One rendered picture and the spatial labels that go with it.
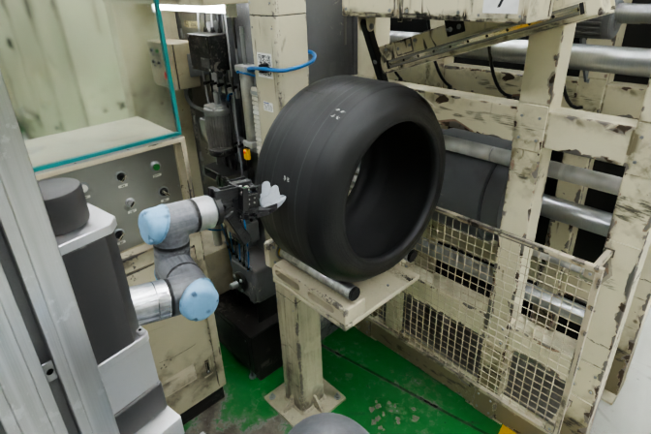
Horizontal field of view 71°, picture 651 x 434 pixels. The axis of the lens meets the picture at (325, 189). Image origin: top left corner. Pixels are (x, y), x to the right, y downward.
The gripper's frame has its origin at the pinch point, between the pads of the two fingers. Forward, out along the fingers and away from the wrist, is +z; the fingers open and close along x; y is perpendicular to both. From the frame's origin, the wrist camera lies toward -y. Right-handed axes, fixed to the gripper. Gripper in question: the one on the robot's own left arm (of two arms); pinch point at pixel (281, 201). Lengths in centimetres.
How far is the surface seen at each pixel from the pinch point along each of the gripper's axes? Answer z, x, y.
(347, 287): 19.6, -7.8, -29.5
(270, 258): 15.7, 24.4, -32.7
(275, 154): 3.3, 6.9, 10.1
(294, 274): 18.2, 14.4, -35.3
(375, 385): 72, 16, -116
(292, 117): 8.9, 7.4, 19.2
